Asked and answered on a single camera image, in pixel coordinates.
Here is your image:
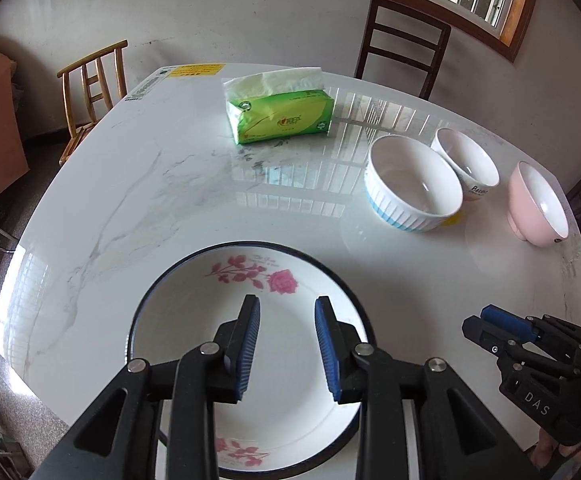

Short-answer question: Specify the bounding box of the green tissue pack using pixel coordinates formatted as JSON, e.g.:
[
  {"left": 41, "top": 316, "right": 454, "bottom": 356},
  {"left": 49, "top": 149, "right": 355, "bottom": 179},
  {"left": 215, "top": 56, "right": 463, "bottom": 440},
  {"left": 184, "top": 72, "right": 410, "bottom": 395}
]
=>
[{"left": 223, "top": 67, "right": 332, "bottom": 146}]

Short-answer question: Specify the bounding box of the white plate with pink roses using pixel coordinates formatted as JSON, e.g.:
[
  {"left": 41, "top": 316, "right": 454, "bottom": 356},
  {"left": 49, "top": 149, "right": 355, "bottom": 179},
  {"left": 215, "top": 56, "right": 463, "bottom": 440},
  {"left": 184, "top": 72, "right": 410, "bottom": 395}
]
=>
[{"left": 127, "top": 241, "right": 373, "bottom": 476}]

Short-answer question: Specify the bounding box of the white barcode label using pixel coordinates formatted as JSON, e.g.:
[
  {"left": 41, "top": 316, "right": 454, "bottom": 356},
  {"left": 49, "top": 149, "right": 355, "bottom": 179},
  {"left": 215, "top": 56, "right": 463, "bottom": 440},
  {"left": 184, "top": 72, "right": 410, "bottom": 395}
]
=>
[{"left": 123, "top": 67, "right": 174, "bottom": 103}]

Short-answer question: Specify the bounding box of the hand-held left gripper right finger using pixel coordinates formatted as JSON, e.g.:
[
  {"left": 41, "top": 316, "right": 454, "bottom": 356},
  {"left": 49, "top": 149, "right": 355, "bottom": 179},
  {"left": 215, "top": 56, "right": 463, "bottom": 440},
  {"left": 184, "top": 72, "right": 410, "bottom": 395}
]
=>
[{"left": 314, "top": 296, "right": 546, "bottom": 480}]

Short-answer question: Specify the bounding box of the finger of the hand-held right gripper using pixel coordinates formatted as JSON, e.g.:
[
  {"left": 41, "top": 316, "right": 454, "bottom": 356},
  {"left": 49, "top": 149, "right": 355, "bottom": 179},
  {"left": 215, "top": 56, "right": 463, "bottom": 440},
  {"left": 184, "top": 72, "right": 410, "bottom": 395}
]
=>
[
  {"left": 480, "top": 305, "right": 581, "bottom": 361},
  {"left": 461, "top": 314, "right": 581, "bottom": 387}
]

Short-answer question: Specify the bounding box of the rectangular yellow sticker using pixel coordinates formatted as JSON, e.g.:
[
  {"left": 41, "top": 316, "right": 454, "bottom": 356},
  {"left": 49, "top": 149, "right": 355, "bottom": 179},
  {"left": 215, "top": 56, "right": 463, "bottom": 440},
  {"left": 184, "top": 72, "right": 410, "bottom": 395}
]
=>
[{"left": 170, "top": 63, "right": 225, "bottom": 77}]

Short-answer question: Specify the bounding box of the white bowl with blue stripes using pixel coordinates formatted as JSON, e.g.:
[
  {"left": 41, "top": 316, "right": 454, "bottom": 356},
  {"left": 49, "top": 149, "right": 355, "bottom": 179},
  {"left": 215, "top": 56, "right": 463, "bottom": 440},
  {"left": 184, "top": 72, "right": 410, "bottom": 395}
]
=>
[{"left": 364, "top": 135, "right": 465, "bottom": 233}]

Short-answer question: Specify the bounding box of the dark wooden slat chair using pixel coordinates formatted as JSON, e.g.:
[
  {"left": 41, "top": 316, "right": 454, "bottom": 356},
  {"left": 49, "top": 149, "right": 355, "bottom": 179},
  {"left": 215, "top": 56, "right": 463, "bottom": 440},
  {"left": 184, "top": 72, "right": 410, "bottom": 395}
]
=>
[{"left": 354, "top": 0, "right": 452, "bottom": 100}]

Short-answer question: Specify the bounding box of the light wooden chair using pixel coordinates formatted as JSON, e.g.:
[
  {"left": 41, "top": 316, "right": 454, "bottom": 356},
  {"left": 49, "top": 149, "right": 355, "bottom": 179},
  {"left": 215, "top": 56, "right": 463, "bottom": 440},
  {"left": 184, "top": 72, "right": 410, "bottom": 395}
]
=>
[{"left": 57, "top": 40, "right": 128, "bottom": 165}]

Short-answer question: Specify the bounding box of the pink bowl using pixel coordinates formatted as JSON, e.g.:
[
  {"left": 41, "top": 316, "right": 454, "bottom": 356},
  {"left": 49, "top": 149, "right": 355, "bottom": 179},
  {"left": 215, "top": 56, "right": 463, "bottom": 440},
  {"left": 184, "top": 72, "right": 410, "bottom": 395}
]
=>
[{"left": 507, "top": 161, "right": 570, "bottom": 247}]

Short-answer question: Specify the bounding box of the white bowl with black lettering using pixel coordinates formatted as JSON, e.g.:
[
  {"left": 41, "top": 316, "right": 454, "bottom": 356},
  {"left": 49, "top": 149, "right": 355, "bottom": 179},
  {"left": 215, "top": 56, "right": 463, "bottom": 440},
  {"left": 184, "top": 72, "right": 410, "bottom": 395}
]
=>
[{"left": 430, "top": 128, "right": 500, "bottom": 206}]

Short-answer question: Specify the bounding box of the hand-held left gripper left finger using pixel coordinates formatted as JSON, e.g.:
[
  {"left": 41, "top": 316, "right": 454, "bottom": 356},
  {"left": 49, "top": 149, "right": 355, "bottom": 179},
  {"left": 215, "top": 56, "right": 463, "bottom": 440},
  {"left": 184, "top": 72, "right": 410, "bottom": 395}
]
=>
[{"left": 30, "top": 294, "right": 261, "bottom": 480}]

